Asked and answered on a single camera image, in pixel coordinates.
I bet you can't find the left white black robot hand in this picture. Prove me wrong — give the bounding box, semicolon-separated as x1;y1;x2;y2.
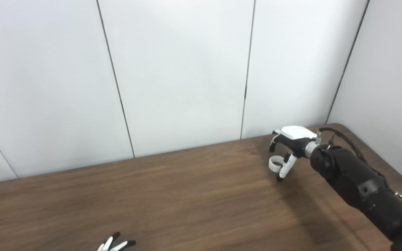
96;232;137;251

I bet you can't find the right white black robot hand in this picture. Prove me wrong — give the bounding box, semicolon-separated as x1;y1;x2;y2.
269;125;322;182

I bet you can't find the white plastic ring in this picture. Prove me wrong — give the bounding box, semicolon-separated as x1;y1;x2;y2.
269;155;285;172

